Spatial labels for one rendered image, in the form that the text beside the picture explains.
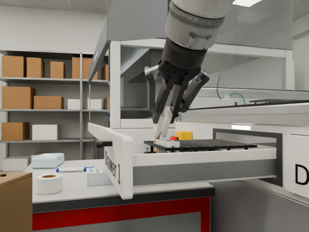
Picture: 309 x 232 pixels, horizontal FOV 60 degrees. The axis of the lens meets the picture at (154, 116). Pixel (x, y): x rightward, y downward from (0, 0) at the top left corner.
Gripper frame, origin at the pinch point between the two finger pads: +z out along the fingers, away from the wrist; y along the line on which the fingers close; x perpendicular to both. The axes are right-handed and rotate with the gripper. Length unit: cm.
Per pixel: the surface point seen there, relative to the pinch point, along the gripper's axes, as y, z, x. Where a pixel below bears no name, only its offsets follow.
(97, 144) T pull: -14.1, 3.3, -3.6
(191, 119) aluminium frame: 22.2, 23.6, 24.9
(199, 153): 5.0, -1.8, -10.6
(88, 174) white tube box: -14.7, 28.6, 6.2
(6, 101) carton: -120, 255, 293
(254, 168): 17.5, 0.5, -13.0
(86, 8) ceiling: -6, 152, 421
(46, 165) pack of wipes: -30, 53, 27
